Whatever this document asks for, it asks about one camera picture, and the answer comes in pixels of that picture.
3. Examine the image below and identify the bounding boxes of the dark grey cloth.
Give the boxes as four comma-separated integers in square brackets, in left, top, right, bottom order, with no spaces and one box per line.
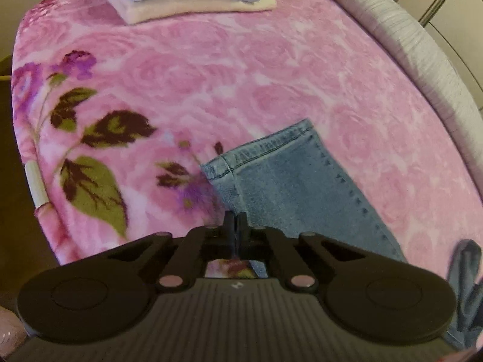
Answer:
[445,239,483,350]

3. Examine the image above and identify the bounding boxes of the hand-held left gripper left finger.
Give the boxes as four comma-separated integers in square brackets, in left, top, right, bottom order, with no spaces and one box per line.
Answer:
[105,211,236,293]

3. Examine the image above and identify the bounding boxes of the pink floral blanket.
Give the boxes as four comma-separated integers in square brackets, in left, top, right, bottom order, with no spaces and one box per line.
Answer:
[11,0,483,362]

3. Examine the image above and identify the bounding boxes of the beige wardrobe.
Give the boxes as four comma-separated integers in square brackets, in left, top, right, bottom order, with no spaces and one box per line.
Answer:
[357,0,483,95]

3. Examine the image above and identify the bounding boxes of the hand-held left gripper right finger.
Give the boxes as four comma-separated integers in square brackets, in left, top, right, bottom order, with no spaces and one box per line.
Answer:
[237,212,379,294]

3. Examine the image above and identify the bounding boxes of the blue denim jeans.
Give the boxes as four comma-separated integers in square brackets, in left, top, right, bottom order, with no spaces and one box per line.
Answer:
[200,118,409,278]

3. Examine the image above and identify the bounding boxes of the white fabric label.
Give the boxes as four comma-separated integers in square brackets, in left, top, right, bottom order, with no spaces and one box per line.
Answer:
[24,161,50,209]

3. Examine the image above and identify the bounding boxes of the grey ribbed quilt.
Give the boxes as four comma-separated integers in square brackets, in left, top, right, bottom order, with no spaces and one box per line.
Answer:
[279,0,483,197]

